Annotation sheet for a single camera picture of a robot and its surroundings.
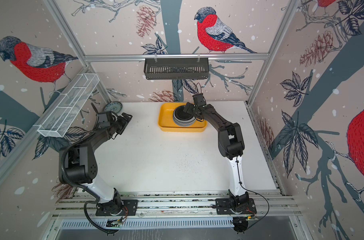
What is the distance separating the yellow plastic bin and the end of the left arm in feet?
0.77

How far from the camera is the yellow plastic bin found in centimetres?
105

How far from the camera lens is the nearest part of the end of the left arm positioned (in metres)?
0.74
